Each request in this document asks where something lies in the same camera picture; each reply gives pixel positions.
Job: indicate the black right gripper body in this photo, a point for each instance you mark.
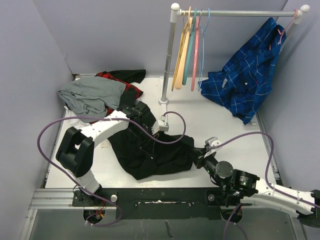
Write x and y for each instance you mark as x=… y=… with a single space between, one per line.
x=201 y=160

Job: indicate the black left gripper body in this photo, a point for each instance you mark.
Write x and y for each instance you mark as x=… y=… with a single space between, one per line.
x=149 y=129

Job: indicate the black button shirt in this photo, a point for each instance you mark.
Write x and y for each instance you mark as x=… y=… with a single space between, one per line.
x=142 y=157

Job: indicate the light blue wire hanger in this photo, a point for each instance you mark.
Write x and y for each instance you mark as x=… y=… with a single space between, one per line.
x=202 y=61

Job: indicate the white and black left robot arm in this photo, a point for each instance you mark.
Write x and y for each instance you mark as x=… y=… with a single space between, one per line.
x=76 y=150

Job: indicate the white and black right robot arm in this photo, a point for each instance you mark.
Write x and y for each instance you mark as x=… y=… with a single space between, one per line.
x=248 y=188

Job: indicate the red black plaid shirt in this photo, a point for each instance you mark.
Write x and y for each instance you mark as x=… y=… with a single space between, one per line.
x=130 y=90

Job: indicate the beige hanger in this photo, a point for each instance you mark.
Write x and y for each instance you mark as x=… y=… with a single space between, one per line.
x=179 y=73

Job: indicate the grey shirt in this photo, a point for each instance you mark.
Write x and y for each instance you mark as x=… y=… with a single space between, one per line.
x=76 y=95

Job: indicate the blue plaid shirt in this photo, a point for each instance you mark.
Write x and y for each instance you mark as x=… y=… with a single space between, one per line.
x=245 y=81

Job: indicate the teal hanger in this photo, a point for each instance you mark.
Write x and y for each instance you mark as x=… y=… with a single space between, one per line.
x=189 y=50

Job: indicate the yellow hanger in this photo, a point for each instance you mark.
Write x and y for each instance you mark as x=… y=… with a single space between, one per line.
x=174 y=76

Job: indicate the pink hanger holding blue shirt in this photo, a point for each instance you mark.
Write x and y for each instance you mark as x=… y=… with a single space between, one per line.
x=287 y=27

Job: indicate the black garment at back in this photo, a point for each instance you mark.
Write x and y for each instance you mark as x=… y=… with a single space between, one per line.
x=129 y=76

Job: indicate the silver white clothes rack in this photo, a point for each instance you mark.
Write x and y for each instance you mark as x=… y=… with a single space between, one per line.
x=176 y=12

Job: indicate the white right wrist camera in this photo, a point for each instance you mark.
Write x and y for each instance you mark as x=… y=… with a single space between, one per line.
x=211 y=146

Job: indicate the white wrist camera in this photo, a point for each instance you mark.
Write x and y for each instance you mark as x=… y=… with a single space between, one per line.
x=160 y=126
x=211 y=146

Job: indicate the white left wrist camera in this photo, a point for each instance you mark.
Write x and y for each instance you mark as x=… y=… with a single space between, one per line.
x=160 y=126

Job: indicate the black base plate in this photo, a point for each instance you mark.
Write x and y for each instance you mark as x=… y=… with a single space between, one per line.
x=169 y=203

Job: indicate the aluminium frame rail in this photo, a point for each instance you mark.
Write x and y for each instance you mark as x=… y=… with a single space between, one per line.
x=45 y=199

